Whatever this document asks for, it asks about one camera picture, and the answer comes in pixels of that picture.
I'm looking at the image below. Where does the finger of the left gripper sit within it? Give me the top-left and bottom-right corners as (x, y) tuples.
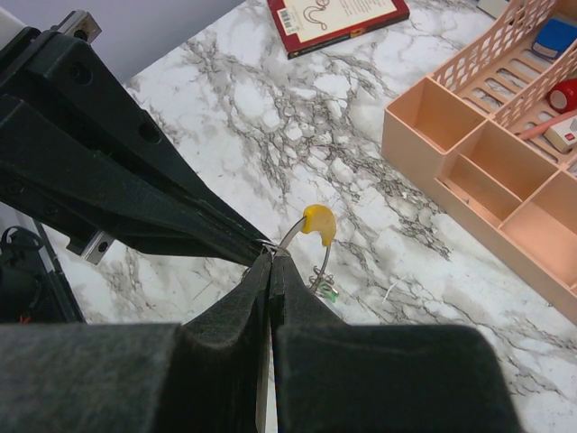
(1, 30), (252, 234)

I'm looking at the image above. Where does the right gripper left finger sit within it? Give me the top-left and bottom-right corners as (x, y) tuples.
(1, 254), (271, 432)

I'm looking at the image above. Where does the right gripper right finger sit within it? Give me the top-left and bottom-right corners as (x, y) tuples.
(270, 256), (522, 432)

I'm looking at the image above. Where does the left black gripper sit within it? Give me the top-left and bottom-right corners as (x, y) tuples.
(0, 10), (267, 324)

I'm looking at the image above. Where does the metal keyring with yellow grip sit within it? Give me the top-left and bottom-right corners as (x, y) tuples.
(262, 203), (339, 300)

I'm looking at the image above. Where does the red book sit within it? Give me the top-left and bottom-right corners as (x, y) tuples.
(267, 0), (409, 60)

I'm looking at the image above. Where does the peach desk organizer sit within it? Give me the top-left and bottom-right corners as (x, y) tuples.
(381, 1), (576, 320)

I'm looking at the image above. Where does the small white red box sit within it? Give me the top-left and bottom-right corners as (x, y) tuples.
(544, 116), (577, 154)

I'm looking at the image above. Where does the blue toy block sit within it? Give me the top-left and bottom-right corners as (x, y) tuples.
(531, 18), (576, 60)

